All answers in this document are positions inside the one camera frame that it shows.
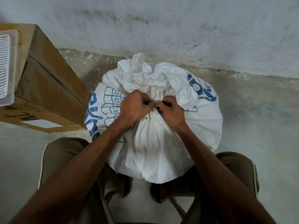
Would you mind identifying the person's right hand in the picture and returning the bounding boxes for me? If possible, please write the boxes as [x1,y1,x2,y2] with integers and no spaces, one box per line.
[155,96,187,130]

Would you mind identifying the person's left forearm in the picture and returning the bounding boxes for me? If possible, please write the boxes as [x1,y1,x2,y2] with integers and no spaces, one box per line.
[9,115,143,224]

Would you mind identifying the person's left sandal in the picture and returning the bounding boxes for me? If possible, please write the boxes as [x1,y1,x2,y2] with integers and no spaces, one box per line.
[118,174,133,198]

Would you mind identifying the person's right sandal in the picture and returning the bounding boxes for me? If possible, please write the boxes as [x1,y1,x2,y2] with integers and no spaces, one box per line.
[150,182,164,204]

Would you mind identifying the brown cardboard box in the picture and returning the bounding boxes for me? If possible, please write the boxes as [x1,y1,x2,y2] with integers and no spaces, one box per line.
[0,23,90,134]

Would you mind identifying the white woven sack blue print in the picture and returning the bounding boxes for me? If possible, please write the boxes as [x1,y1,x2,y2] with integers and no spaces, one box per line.
[85,53,223,184]

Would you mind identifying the person's left hand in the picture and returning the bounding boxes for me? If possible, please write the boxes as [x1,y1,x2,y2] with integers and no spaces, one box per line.
[119,89,156,124]

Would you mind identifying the clear plastic slotted tray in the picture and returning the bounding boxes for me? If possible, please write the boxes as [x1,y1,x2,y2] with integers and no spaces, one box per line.
[0,30,19,107]

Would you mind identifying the person's right forearm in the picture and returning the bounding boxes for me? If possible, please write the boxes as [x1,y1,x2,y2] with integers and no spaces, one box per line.
[172,124,277,224]

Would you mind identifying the person's sandal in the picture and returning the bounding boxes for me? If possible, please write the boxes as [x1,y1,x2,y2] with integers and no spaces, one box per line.
[150,182,164,204]
[118,174,133,198]

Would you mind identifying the person's olive trousers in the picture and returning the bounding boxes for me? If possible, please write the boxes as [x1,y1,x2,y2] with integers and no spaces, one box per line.
[38,137,259,224]

